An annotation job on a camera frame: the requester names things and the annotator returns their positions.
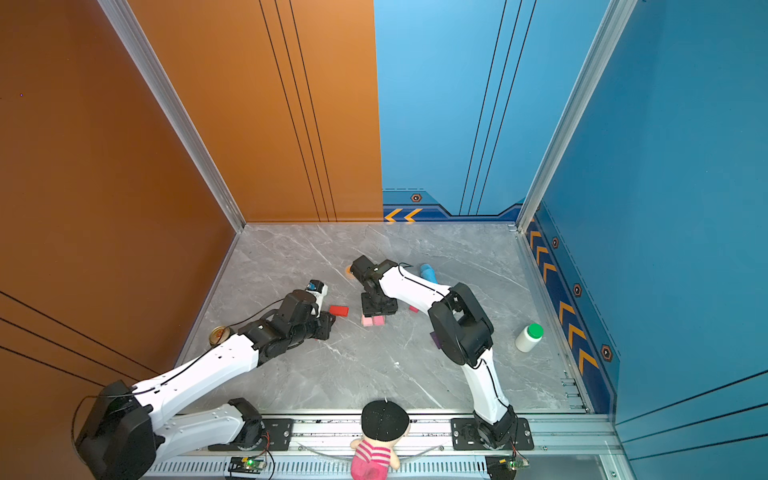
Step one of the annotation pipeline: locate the red wood block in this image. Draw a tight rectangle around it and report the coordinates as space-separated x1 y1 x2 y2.
329 305 349 318

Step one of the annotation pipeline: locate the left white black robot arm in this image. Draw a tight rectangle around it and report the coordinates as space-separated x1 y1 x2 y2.
74 280 335 479

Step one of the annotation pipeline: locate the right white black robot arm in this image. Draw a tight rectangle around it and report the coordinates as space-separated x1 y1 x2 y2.
350 255 518 449

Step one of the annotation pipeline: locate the purple wood block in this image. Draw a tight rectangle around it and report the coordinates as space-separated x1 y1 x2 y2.
430 331 442 350

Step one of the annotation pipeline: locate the blue toy microphone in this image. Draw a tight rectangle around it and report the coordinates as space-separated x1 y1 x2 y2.
420 263 437 283

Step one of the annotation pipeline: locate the green gold tin can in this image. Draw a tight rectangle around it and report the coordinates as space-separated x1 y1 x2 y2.
208 326 233 348

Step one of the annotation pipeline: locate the doll with black hat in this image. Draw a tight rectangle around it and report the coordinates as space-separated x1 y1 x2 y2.
350 399 410 480

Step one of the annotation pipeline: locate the left green circuit board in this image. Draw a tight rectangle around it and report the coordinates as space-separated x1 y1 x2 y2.
227 456 271 478

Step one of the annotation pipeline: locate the white bottle green cap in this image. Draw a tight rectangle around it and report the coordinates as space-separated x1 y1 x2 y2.
515 323 544 353

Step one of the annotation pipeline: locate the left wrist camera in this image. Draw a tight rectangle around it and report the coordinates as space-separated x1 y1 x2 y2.
306 279 328 312

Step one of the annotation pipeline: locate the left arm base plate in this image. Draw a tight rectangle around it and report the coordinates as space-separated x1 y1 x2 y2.
234 418 294 451

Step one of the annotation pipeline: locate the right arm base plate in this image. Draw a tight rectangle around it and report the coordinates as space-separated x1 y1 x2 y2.
450 417 535 451

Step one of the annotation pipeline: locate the aluminium front rail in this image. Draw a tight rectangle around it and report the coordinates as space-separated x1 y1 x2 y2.
119 413 625 458

